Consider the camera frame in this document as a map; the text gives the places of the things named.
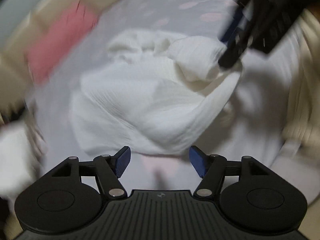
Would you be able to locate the white muslin garment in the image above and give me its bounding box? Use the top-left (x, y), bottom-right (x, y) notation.
top-left (70, 29), bottom-right (242, 155)

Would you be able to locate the beige sleeve forearm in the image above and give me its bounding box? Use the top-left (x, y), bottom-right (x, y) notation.
top-left (282, 10), bottom-right (319, 149)

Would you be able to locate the white folded cloth pile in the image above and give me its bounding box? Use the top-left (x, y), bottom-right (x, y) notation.
top-left (1, 121), bottom-right (47, 202)

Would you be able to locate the beige padded headboard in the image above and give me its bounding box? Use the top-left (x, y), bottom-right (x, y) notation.
top-left (1, 0), bottom-right (118, 112)

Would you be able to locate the pink pillow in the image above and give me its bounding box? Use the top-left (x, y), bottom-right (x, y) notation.
top-left (25, 0), bottom-right (99, 84)

